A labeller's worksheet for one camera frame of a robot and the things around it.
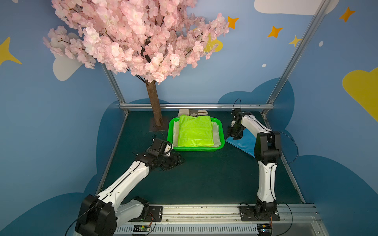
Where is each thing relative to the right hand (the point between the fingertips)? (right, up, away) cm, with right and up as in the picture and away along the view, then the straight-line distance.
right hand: (231, 135), depth 103 cm
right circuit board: (+8, -46, -30) cm, 55 cm away
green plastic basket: (-8, +7, -1) cm, 11 cm away
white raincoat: (-12, 0, -5) cm, 13 cm away
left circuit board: (-54, -44, -31) cm, 76 cm away
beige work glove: (-27, +17, +17) cm, 36 cm away
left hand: (-34, -12, -23) cm, 43 cm away
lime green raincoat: (-26, +3, -7) cm, 27 cm away
